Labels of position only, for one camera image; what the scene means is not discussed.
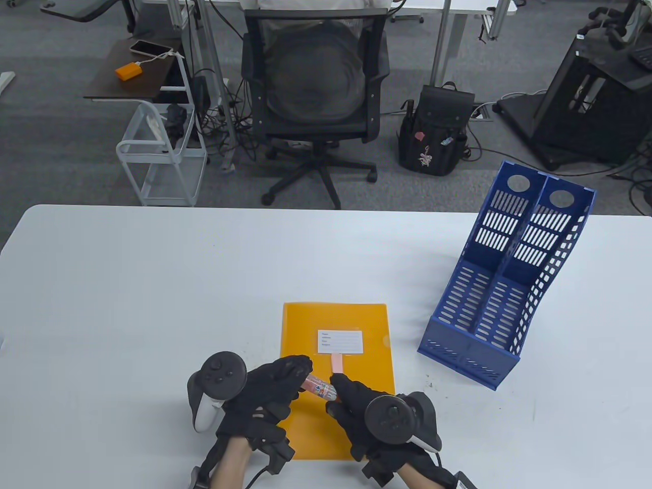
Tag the person's right hand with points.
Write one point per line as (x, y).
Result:
(351, 407)

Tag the person's left hand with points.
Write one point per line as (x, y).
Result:
(265, 392)

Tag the orange glue stick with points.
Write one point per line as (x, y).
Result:
(318, 387)

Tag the pink sticky note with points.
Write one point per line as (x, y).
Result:
(337, 364)

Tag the yellow L-shaped folder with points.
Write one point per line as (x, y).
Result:
(305, 331)

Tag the person's right forearm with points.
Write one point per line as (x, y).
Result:
(412, 481)

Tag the person's left forearm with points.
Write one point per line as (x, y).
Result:
(229, 466)

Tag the black right hand controller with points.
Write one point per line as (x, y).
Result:
(392, 417)

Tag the black hand controller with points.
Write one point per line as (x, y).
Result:
(392, 417)
(219, 377)

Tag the black left hand controller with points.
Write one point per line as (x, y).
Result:
(219, 377)

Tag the white label sticker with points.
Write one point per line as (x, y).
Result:
(341, 341)

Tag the blue plastic file rack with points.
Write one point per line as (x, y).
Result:
(473, 351)

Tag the black mesh office chair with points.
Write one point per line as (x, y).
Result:
(316, 168)

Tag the black bag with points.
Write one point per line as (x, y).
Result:
(175, 119)

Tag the black backpack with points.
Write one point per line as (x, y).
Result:
(433, 127)

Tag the floor socket box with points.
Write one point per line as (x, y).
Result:
(481, 112)

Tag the brown side table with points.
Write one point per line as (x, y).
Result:
(137, 84)

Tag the orange power bank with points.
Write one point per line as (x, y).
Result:
(128, 71)

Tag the white smartphone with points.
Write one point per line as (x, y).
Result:
(147, 48)

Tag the white desk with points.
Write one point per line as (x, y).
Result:
(448, 51)

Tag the black equipment stand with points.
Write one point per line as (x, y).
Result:
(586, 117)

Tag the black equipment on stand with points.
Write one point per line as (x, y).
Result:
(611, 30)

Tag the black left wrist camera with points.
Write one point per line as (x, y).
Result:
(197, 479)

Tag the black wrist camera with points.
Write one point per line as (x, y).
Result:
(464, 481)
(197, 479)

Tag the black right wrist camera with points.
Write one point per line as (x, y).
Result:
(464, 481)

